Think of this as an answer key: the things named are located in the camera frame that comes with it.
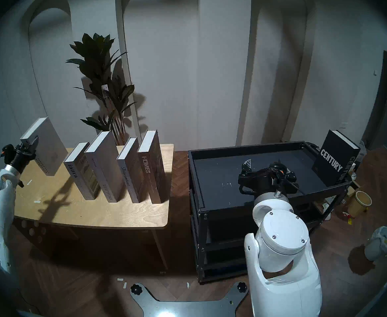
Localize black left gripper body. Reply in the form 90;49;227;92
10;144;36;173

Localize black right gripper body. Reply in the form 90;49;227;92
238;169;298;196

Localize silver book small black lettering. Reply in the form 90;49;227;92
20;117;69;177

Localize black CENTURY book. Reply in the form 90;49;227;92
311;129;361;187

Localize black metal shelf cart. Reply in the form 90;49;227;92
188;141;352;284

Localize light wooden display table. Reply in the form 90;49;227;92
0;144;174;270

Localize grey iaura book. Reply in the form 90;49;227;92
63;142;101;200

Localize large grey SPECIAL ISSUE book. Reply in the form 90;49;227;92
84;131;126;203

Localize blue plastic bin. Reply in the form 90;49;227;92
210;259;247;274

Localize brown HOMES book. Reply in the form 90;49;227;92
137;130;167;204

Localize grey Discontent book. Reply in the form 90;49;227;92
116;137;148;203

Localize yellow plastic bucket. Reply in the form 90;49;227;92
347;190;372;218

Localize tall green potted plant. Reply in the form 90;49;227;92
66;33;137;146

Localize white trash bin with bag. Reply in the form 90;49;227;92
364;226;387;261

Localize dark grey door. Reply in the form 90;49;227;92
362;46;387;150

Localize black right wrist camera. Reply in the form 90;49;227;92
268;163;288;179

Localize grey metal robot base plate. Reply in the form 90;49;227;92
130;282;248;317

